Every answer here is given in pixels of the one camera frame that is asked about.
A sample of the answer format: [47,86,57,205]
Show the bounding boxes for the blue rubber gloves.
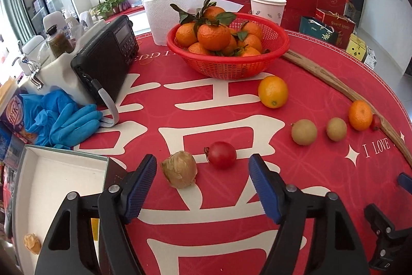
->
[19,90,104,150]

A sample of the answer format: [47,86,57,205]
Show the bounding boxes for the white ceramic jar with tap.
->
[18,19,107,105]

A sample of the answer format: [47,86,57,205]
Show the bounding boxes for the long wooden stick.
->
[281,49,412,168]

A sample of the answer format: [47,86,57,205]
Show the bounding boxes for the small orange kumquat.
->
[348,100,373,131]

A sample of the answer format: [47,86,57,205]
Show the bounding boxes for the small brown longan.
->
[326,117,348,142]
[291,119,318,146]

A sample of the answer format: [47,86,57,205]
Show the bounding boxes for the purple label paper tub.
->
[0,78,33,137]

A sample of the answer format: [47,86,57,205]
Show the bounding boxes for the round orange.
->
[258,76,289,109]

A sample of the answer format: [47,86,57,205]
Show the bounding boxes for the red cherry tomato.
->
[204,141,237,170]

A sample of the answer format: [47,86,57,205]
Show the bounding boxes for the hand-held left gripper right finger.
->
[248,153,369,275]

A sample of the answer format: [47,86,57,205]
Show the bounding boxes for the red plastic basket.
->
[166,12,290,80]

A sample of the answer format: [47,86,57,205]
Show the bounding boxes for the blue packet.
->
[0,127,24,163]

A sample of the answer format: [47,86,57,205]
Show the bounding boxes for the green potted plant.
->
[90,0,129,19]

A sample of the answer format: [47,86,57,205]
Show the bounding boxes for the black portable radio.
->
[70,15,140,127]

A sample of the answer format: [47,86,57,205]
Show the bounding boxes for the white paper cup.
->
[249,0,287,27]

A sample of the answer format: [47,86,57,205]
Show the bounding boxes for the white paper towel roll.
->
[143,0,184,46]

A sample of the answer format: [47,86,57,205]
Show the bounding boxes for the small dried physalis husk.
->
[23,233,42,254]

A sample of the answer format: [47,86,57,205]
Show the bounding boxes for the red box with ribbon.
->
[315,8,356,44]

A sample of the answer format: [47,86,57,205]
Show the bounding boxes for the grey box with white lining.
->
[11,144,129,275]

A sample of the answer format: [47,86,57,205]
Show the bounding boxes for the pile of leafy mandarins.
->
[170,0,264,57]

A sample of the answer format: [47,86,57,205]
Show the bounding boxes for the red printed table mat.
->
[74,25,412,275]

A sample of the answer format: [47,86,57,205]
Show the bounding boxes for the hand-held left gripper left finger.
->
[34,154,158,275]

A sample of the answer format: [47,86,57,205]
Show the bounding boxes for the brown bottle with white cap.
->
[45,25,74,58]

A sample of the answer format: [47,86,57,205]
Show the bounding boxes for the dark green gift bag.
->
[299,16,342,45]

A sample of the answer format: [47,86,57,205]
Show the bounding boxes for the white paper sheet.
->
[196,0,245,14]

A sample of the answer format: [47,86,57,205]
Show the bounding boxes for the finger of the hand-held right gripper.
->
[397,172,412,193]
[364,203,412,241]

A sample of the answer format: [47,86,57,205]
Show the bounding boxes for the small white box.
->
[364,46,377,69]

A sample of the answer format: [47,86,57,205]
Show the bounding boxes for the small yellow box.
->
[346,33,367,61]

